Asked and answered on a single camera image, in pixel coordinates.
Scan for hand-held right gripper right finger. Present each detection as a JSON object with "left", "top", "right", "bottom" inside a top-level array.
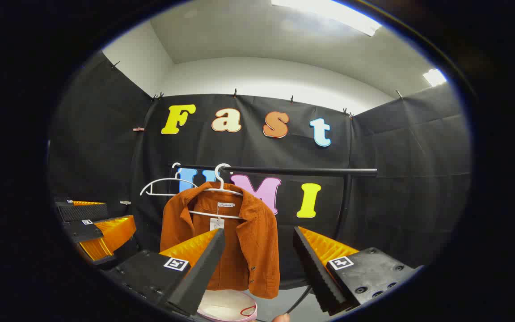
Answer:
[{"left": 292, "top": 226, "right": 424, "bottom": 316}]

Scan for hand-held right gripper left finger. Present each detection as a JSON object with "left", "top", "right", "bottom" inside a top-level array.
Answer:
[{"left": 103, "top": 228, "right": 227, "bottom": 317}]

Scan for white laundry hamper red handles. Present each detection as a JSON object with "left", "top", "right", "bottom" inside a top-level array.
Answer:
[{"left": 197, "top": 289, "right": 258, "bottom": 322}]

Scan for orange corduroy jacket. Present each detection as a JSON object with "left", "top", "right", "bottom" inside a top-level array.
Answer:
[{"left": 160, "top": 181, "right": 280, "bottom": 299}]

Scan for white plastic clothes hanger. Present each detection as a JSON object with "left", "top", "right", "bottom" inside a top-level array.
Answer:
[
  {"left": 140, "top": 162, "right": 200, "bottom": 197},
  {"left": 188, "top": 163, "right": 245, "bottom": 220}
]

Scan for black clothes rack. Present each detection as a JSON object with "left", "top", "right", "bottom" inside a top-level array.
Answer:
[{"left": 170, "top": 164, "right": 379, "bottom": 242}]

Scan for black backdrop cloth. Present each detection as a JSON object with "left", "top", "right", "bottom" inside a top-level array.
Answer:
[{"left": 48, "top": 50, "right": 472, "bottom": 287}]

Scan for small ceiling light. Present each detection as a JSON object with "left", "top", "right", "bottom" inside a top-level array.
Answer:
[{"left": 422, "top": 68, "right": 447, "bottom": 87}]

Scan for long ceiling light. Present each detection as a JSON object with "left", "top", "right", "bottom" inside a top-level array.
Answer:
[{"left": 271, "top": 0, "right": 382, "bottom": 37}]

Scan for black cable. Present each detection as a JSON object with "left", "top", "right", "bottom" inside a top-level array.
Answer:
[{"left": 283, "top": 285, "right": 315, "bottom": 314}]

